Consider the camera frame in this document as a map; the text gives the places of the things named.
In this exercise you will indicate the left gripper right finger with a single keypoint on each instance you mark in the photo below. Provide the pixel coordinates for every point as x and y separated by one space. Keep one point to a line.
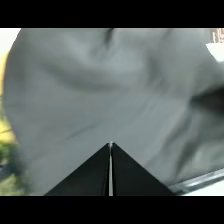
136 180

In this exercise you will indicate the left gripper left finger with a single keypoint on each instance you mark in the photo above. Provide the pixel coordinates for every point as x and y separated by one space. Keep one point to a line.
88 178

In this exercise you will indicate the black trousers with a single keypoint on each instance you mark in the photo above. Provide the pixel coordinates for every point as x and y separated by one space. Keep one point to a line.
100 90

